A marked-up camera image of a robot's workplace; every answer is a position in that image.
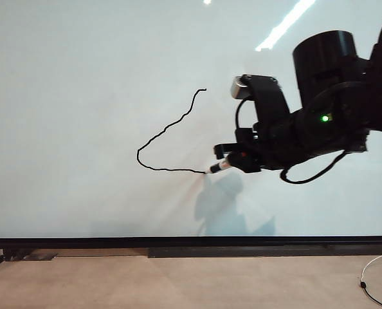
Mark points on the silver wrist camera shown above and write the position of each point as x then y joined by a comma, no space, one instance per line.
237,88

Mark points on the black stand foot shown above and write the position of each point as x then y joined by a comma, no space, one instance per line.
33,256

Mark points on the black whiteboard tray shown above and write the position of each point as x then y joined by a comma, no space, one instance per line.
242,252

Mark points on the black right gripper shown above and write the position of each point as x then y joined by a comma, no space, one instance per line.
274,141

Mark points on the black framed whiteboard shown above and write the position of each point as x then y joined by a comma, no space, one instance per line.
81,96

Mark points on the black white marker pen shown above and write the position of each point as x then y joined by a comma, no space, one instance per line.
220,166

